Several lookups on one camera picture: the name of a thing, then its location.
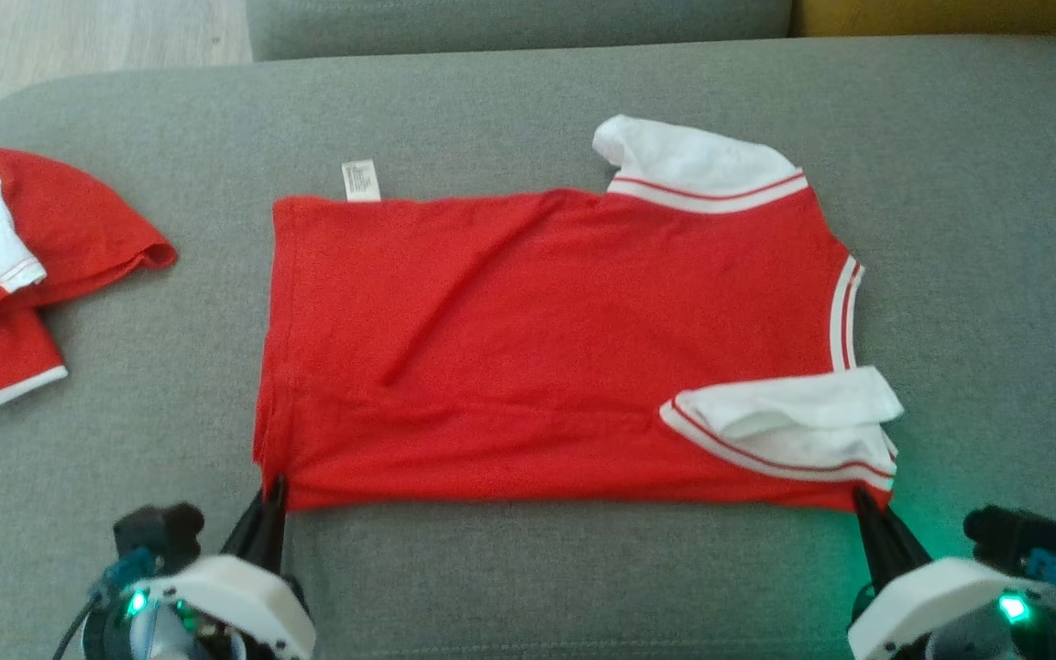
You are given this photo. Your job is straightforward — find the red shorts white stripes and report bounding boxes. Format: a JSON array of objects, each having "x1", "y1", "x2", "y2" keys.
[{"x1": 0, "y1": 142, "x2": 178, "y2": 421}]

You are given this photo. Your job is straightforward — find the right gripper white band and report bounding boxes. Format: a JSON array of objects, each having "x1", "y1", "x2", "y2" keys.
[{"x1": 847, "y1": 489, "x2": 1042, "y2": 660}]

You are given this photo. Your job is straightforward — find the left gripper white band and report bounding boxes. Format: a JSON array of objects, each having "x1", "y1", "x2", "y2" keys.
[{"x1": 129, "y1": 475, "x2": 316, "y2": 660}]

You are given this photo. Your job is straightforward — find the large grey sofa seat cushion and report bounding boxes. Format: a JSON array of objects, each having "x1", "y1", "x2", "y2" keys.
[{"x1": 0, "y1": 35, "x2": 1056, "y2": 660}]

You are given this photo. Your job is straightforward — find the yellow sofa backrest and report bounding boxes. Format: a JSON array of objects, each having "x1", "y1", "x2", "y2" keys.
[{"x1": 789, "y1": 0, "x2": 1056, "y2": 39}]

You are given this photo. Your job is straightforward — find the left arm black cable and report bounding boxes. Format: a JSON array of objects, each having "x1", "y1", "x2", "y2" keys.
[{"x1": 51, "y1": 547, "x2": 159, "y2": 660}]

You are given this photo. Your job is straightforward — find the red jersey white trim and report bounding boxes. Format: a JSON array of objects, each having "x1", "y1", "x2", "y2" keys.
[{"x1": 253, "y1": 115, "x2": 905, "y2": 514}]

